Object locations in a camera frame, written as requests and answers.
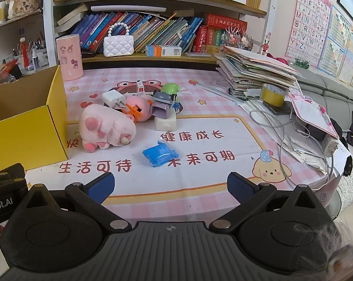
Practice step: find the alphabet wall poster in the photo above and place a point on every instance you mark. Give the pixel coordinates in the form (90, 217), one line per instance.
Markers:
(309, 20)

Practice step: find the white shelf unit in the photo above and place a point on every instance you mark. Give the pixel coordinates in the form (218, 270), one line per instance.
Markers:
(6, 35)

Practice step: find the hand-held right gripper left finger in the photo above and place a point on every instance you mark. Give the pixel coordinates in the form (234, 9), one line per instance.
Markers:
(101, 186)

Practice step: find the small white glue bottle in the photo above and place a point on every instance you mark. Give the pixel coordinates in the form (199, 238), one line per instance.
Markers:
(35, 60)

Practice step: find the wooden bookshelf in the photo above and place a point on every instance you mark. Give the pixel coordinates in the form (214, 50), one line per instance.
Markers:
(153, 0)

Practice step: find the pink plush pig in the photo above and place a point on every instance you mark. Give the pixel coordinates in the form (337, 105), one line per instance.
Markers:
(106, 126)

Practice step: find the red boxed dictionary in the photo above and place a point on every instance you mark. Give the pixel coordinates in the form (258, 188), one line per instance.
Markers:
(226, 21)

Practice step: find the pink framed board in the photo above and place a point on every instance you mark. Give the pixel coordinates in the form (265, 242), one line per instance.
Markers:
(311, 114)

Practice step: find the white power strip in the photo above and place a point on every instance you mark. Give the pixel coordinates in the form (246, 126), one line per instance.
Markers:
(330, 146)

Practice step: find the yellow tape roll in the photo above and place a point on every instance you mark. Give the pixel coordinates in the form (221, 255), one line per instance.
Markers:
(274, 96)

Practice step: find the blue and orange carton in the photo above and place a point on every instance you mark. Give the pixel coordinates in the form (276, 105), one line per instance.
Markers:
(163, 50)

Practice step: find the pink cylinder container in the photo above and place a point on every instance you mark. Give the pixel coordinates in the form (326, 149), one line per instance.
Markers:
(69, 58)

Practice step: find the round pink and orange plush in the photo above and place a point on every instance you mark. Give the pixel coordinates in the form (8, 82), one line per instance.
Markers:
(138, 104)

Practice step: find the white quilted purse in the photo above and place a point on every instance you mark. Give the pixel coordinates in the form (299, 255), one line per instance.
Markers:
(118, 46)

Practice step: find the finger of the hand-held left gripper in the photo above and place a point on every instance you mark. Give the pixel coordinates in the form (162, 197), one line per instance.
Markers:
(11, 172)

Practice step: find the flat white tablet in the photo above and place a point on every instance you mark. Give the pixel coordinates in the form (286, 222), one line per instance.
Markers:
(126, 8)

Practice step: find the blue plastic packet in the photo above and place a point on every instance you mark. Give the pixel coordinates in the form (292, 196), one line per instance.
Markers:
(160, 155)

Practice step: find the stack of papers and notebooks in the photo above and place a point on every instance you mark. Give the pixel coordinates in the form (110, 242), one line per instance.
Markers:
(258, 67)

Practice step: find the row of colourful books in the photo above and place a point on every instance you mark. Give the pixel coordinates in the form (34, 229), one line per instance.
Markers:
(147, 29)

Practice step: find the white charger plug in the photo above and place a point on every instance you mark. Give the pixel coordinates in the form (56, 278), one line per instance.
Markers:
(112, 98)

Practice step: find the yellow cardboard box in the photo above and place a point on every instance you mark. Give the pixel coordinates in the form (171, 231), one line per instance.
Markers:
(24, 140)

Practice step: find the loose white papers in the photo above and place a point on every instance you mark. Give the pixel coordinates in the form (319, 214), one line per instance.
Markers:
(296, 149)

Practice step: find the white foam block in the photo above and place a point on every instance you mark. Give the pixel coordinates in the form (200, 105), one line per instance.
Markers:
(166, 123)

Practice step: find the thick white-paged book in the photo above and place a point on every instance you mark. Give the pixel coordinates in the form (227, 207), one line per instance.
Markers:
(74, 14)
(63, 27)

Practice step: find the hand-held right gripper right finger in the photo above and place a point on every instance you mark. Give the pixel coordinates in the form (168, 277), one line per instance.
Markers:
(240, 186)

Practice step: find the standing red dictionaries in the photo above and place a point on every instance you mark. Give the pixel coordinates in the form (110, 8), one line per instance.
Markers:
(204, 39)

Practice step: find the green helmet toy figure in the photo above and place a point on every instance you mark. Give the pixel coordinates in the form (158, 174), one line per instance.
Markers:
(169, 88)

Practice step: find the grey purple toy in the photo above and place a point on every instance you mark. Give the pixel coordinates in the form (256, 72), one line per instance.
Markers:
(161, 105)

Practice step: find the red doll pen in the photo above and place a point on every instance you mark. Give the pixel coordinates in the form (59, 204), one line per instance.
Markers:
(25, 52)

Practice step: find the pen holder with pens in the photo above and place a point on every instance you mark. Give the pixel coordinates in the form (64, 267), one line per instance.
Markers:
(40, 54)

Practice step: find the sparkly crown ornament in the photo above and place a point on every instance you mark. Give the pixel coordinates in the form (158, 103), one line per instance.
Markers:
(236, 38)

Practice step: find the grey sofa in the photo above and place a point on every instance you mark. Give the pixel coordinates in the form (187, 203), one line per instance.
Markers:
(328, 90)

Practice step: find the blue bordered wall chart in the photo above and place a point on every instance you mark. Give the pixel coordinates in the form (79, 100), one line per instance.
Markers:
(335, 44)

